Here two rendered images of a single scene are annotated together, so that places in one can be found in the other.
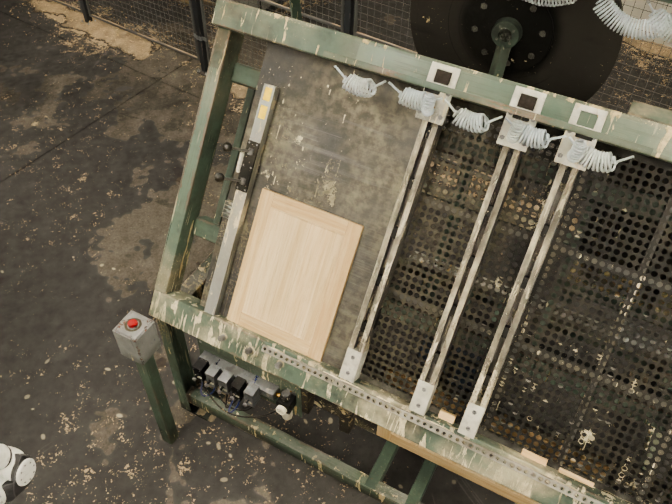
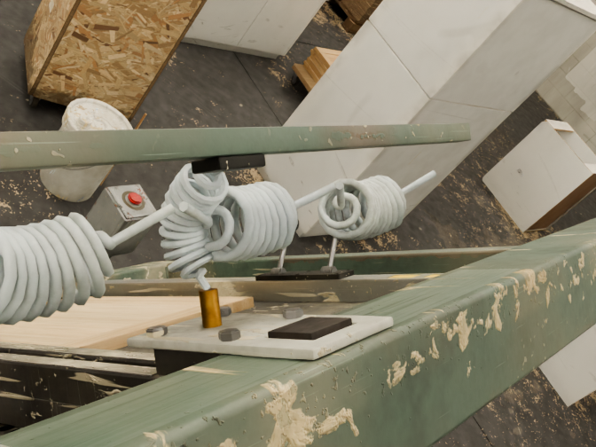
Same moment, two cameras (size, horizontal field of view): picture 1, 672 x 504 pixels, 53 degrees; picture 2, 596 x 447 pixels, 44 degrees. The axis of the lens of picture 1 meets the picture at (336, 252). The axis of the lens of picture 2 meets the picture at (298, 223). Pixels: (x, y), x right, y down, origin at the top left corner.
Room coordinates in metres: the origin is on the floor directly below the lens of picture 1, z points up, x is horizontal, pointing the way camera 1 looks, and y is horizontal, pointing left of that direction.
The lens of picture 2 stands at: (1.85, -0.75, 2.21)
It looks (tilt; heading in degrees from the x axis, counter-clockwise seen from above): 33 degrees down; 85
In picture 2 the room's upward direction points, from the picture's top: 42 degrees clockwise
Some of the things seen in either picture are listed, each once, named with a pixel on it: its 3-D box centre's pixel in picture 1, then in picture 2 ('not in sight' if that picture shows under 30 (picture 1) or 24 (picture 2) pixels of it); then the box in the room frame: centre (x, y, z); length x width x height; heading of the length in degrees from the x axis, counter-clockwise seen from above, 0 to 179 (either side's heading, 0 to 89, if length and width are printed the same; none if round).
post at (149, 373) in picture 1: (157, 397); not in sight; (1.61, 0.80, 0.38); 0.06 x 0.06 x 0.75; 63
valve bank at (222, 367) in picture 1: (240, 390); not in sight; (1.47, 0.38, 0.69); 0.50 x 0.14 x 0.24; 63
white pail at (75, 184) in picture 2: not in sight; (90, 145); (1.17, 1.75, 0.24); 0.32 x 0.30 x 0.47; 58
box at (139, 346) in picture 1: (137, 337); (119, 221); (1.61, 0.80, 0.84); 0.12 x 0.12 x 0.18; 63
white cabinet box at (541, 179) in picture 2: not in sight; (545, 176); (3.58, 5.07, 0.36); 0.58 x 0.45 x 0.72; 148
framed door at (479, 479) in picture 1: (479, 448); not in sight; (1.32, -0.61, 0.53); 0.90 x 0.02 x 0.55; 63
